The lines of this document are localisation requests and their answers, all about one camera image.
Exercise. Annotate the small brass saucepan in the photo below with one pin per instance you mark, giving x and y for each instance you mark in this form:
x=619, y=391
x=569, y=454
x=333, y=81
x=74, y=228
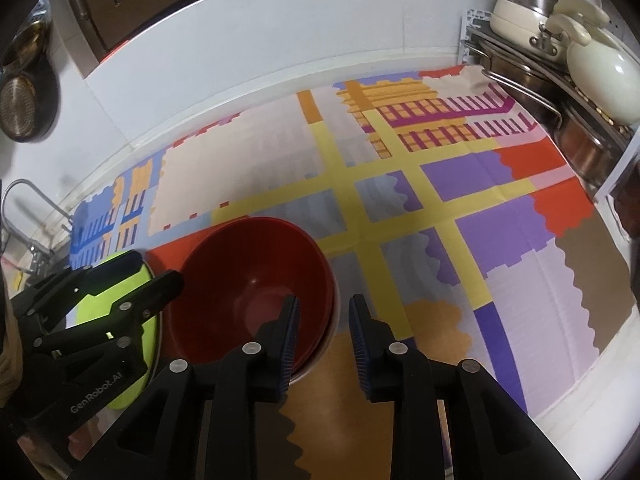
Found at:
x=30, y=40

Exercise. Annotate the dark wooden window frame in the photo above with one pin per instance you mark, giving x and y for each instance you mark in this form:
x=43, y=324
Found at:
x=95, y=15

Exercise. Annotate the red and black bowl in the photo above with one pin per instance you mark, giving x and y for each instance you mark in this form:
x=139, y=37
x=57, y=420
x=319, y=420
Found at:
x=250, y=270

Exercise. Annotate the green plate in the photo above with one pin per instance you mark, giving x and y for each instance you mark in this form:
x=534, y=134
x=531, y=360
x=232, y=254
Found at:
x=127, y=390

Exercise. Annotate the cream teapot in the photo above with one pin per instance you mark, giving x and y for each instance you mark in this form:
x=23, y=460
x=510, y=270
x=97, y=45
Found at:
x=605, y=70

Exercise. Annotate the white bowl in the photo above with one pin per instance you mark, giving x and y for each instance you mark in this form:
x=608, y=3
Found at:
x=317, y=364

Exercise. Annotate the black frying pan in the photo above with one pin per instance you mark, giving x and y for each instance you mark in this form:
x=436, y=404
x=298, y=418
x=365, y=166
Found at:
x=22, y=105

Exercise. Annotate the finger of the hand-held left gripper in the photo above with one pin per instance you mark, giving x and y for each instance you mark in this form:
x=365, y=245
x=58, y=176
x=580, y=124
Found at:
x=100, y=275
x=145, y=295

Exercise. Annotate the steel pot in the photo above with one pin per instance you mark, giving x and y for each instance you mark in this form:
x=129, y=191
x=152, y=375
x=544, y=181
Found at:
x=520, y=85

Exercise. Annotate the cream pot with lid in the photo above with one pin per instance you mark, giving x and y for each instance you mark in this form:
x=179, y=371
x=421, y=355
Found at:
x=520, y=10

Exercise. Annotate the metal pot rack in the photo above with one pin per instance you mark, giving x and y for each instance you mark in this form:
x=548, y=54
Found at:
x=475, y=35

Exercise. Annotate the copper coloured pot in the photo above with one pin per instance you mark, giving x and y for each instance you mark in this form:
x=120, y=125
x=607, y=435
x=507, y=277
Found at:
x=585, y=145

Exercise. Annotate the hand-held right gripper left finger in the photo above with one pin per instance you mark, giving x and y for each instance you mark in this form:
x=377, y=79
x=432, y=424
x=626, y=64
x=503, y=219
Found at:
x=285, y=355

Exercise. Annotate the colourful patterned table mat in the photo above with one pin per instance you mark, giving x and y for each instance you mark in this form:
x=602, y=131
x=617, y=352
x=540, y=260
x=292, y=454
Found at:
x=400, y=200

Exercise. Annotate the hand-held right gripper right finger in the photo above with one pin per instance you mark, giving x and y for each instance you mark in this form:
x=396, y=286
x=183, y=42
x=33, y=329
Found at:
x=361, y=355

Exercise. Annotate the thin gooseneck faucet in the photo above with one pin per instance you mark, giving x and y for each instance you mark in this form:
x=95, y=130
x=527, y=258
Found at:
x=30, y=185

